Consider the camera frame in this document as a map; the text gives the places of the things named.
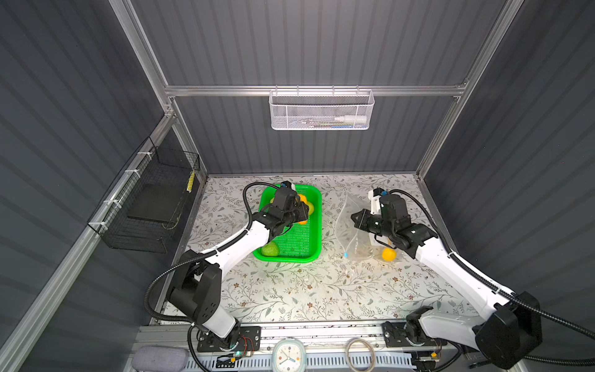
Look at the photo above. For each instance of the white wire mesh basket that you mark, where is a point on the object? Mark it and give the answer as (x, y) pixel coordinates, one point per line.
(321, 110)

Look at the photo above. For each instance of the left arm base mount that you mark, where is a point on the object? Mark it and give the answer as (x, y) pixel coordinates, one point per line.
(243, 338)

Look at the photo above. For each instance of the clear zip top bag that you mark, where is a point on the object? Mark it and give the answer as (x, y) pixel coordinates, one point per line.
(356, 244)

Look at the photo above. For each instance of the grey cloth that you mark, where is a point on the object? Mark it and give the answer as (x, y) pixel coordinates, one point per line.
(160, 359)

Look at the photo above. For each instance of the orange carrot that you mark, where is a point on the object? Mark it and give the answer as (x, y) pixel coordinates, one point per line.
(304, 210)

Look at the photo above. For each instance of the black wire basket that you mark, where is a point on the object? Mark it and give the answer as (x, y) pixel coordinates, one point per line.
(150, 206)

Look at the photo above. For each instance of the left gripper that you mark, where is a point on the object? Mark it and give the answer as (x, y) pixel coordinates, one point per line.
(302, 211)

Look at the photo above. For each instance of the green plastic basket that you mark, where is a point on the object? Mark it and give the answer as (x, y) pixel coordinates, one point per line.
(303, 243)

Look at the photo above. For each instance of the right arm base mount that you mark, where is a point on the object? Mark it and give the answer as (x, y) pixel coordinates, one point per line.
(396, 334)

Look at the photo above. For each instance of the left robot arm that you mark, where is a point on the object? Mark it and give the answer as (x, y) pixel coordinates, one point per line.
(196, 286)

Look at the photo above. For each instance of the white analog clock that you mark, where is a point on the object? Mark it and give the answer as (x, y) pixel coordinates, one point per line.
(289, 355)

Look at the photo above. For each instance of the yellow lemon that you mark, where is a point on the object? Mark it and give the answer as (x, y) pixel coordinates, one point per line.
(389, 254)

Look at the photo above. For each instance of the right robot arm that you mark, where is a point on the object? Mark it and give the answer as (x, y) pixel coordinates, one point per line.
(505, 329)

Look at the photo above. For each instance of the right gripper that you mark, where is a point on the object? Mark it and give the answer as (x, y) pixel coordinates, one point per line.
(361, 222)

